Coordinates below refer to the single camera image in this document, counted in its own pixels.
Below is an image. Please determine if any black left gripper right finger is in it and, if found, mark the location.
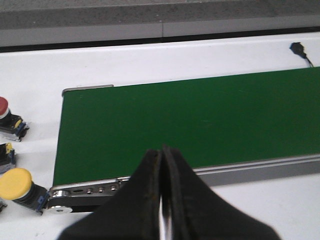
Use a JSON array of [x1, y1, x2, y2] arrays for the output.
[[161, 145, 280, 240]]

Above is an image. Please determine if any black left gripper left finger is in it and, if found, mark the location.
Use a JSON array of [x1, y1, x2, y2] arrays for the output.
[[58, 149, 162, 240]]

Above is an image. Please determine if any green conveyor belt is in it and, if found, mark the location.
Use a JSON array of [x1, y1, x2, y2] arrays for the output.
[[53, 67, 320, 187]]

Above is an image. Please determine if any yellow push button on table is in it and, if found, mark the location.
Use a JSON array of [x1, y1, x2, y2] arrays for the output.
[[0, 168, 49, 215]]

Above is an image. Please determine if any small part at left edge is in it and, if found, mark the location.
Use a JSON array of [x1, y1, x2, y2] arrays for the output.
[[0, 199, 8, 213]]

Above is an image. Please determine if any red push button top corner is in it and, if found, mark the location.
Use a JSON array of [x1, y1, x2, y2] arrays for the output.
[[0, 96, 30, 142]]

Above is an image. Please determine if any grey stone slab left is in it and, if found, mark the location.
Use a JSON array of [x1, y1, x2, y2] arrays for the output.
[[0, 0, 320, 30]]

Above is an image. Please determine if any black switch block left edge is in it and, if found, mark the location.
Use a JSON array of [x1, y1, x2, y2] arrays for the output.
[[0, 142, 16, 174]]

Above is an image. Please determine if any black cable plug on table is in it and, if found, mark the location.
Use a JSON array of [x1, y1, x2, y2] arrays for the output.
[[289, 42, 314, 68]]

